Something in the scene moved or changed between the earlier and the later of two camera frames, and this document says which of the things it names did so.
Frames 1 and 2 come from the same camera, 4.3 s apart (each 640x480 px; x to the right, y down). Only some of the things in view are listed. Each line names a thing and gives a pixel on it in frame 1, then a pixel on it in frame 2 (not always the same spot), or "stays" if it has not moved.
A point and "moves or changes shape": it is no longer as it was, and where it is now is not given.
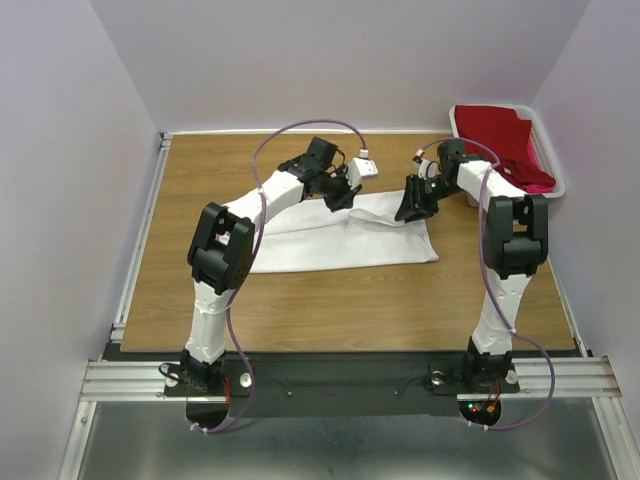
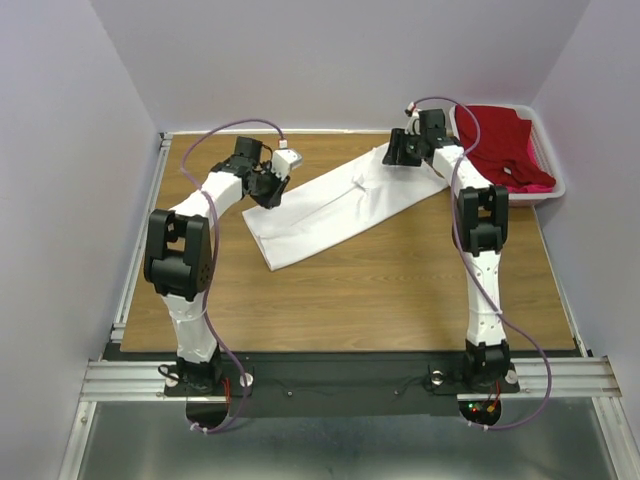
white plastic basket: (540, 146) stays
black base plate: (338, 383) stays
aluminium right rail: (581, 343) stays
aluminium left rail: (126, 302) stays
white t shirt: (364, 232) moves or changes shape
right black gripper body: (428, 192) to (407, 148)
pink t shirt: (534, 188) stays
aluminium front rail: (144, 382) stays
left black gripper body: (334, 188) to (268, 187)
